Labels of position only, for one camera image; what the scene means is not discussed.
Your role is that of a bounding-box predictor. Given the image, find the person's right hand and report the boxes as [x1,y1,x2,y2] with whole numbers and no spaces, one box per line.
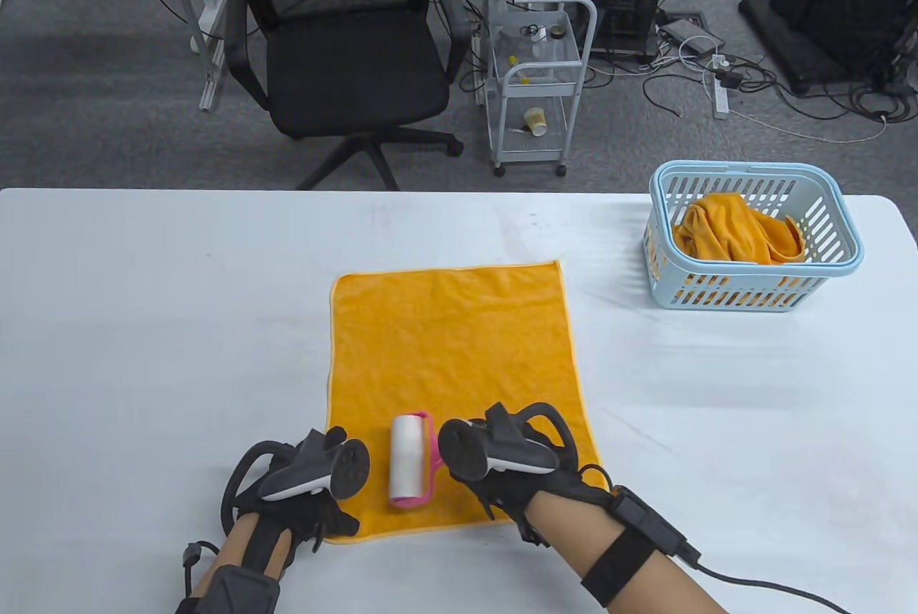
[466,453,617,547]

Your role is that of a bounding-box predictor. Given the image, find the light blue plastic basket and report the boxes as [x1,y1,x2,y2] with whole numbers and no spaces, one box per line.
[643,161,864,312]

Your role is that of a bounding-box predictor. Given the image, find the yellow square towel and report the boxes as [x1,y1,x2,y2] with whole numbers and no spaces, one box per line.
[648,227,800,306]
[673,193,808,265]
[326,260,603,544]

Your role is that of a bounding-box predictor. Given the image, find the grey hand controller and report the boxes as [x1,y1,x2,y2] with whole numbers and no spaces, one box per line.
[437,402,582,482]
[220,428,372,536]

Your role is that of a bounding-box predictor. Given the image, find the white desk leg frame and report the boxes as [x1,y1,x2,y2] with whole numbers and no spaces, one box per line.
[154,0,237,113]

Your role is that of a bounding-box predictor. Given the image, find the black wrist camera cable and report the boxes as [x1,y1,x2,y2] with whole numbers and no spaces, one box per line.
[692,560,854,614]

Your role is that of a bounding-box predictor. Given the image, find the tangle of black cables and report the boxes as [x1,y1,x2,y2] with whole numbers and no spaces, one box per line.
[642,47,918,124]

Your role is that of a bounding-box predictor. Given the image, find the grey left hand controller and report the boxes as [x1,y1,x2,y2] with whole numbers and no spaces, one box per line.
[220,428,372,536]

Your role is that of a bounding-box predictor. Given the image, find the white rolling cart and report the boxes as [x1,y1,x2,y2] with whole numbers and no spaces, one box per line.
[486,0,598,177]

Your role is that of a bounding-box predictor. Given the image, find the black right forearm strap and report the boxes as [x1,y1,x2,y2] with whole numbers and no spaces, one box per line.
[581,528,657,608]

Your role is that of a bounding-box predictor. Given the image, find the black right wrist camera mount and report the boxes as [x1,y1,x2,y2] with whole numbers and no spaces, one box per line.
[610,485,702,566]

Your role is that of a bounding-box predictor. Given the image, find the pink lint roller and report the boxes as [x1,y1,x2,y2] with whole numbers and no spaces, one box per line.
[389,412,440,509]

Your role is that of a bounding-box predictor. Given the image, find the person's left forearm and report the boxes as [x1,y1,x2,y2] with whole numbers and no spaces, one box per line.
[176,514,295,614]

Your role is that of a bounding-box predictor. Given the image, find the person's right forearm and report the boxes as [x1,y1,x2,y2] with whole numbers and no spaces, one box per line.
[524,488,729,614]

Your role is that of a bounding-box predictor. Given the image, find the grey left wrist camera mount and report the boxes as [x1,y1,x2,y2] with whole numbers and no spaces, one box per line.
[176,541,282,614]

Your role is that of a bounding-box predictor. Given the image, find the person's left hand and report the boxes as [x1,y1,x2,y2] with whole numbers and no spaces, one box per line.
[229,488,361,575]

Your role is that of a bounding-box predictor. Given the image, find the grey right hand controller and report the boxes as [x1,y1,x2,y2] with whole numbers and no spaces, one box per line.
[437,402,582,482]

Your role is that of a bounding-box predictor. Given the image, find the black mesh office chair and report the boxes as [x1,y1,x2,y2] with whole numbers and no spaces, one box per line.
[224,0,465,192]

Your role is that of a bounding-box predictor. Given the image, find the white power strip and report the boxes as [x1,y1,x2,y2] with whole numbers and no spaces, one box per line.
[711,55,731,120]

